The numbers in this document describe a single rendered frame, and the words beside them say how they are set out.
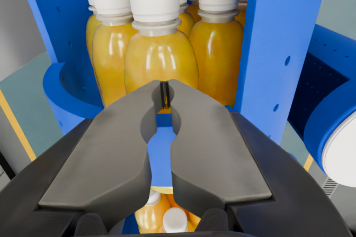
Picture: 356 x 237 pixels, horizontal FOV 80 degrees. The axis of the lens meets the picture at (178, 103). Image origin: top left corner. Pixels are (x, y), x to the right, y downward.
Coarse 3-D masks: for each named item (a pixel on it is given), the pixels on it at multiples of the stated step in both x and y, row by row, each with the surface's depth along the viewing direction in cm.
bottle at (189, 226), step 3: (189, 222) 37; (162, 225) 37; (189, 225) 36; (192, 225) 38; (159, 228) 37; (162, 228) 36; (186, 228) 35; (189, 228) 36; (192, 228) 37; (159, 231) 36; (162, 231) 36; (165, 231) 34; (186, 231) 34; (189, 231) 35; (192, 231) 36
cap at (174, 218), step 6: (168, 210) 35; (174, 210) 35; (180, 210) 35; (168, 216) 34; (174, 216) 34; (180, 216) 34; (186, 216) 34; (168, 222) 34; (174, 222) 34; (180, 222) 34; (186, 222) 34; (168, 228) 33; (174, 228) 33; (180, 228) 33
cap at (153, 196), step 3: (150, 189) 38; (150, 192) 38; (153, 192) 38; (156, 192) 38; (150, 195) 37; (153, 195) 37; (156, 195) 38; (159, 195) 39; (150, 198) 37; (153, 198) 37; (156, 198) 38; (150, 201) 38; (153, 201) 38
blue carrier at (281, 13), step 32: (32, 0) 22; (64, 0) 26; (256, 0) 11; (288, 0) 12; (320, 0) 15; (64, 32) 27; (256, 32) 12; (288, 32) 13; (64, 64) 25; (256, 64) 13; (288, 64) 15; (64, 96) 19; (96, 96) 35; (256, 96) 15; (288, 96) 18; (64, 128) 19; (160, 128) 15; (160, 160) 16; (128, 224) 52
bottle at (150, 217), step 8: (160, 200) 40; (168, 200) 42; (144, 208) 39; (152, 208) 39; (160, 208) 39; (168, 208) 41; (136, 216) 40; (144, 216) 39; (152, 216) 38; (160, 216) 39; (144, 224) 39; (152, 224) 39; (160, 224) 39; (144, 232) 41; (152, 232) 40
